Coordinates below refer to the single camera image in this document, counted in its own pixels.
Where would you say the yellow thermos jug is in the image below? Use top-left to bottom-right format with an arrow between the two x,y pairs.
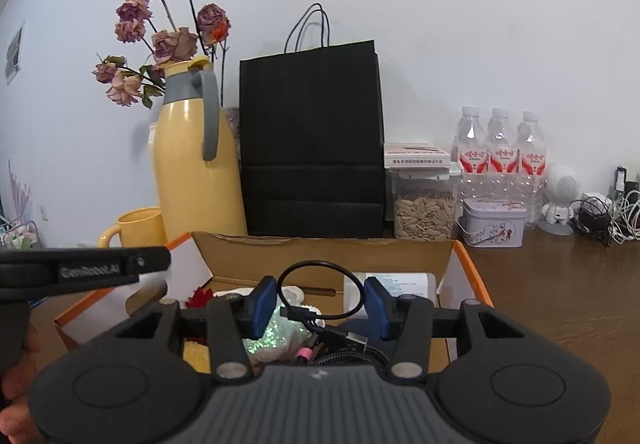
152,56 -> 247,240

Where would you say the small decorated tin box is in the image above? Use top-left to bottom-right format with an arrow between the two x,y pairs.
458,198 -> 526,249

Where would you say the water bottle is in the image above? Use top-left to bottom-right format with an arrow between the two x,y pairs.
516,111 -> 547,229
485,108 -> 518,200
452,106 -> 488,201

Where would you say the navy blue pouch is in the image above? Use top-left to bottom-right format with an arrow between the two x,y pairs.
340,318 -> 396,357

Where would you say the wall picture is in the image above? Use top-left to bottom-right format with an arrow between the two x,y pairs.
4,21 -> 26,85

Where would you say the thin black cable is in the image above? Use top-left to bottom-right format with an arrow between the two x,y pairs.
275,259 -> 367,325

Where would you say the dried pink rose bouquet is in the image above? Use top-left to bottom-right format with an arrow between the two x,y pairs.
92,0 -> 231,109

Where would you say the wire storage cart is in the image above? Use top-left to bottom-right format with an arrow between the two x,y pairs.
1,221 -> 42,250

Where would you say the yellow ceramic mug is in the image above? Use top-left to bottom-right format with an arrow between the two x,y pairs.
98,207 -> 167,248

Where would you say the tangled cables pile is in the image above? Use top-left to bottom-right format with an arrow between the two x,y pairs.
569,166 -> 640,247

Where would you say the red fabric rose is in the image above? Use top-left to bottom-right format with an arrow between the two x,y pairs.
186,287 -> 214,309

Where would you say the braided charging cable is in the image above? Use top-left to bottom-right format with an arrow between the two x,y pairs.
278,305 -> 396,370

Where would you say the water bottle middle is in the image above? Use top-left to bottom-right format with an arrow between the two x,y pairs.
485,108 -> 518,200

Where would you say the black paper bag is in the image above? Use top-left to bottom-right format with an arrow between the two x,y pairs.
239,3 -> 386,238

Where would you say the white robot figurine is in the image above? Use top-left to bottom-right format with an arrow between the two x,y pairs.
537,163 -> 580,237

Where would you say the yellow plush toy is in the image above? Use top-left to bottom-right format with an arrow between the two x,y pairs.
182,341 -> 212,375

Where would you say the red cardboard box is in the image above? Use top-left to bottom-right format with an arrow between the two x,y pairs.
53,230 -> 496,375

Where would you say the white milk carton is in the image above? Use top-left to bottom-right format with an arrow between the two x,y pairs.
148,122 -> 157,150

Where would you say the water bottle right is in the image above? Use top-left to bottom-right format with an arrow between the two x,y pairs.
516,111 -> 547,229

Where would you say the clear plastic bag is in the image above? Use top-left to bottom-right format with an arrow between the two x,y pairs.
243,301 -> 310,366

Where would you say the water bottle left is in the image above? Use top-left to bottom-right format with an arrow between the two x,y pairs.
452,106 -> 488,201

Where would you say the clear seed container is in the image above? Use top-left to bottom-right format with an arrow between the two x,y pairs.
384,143 -> 461,241

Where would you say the person left hand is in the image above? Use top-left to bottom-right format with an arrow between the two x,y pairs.
0,325 -> 41,444

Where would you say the purple coral decoration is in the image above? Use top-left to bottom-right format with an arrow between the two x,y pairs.
8,162 -> 32,224

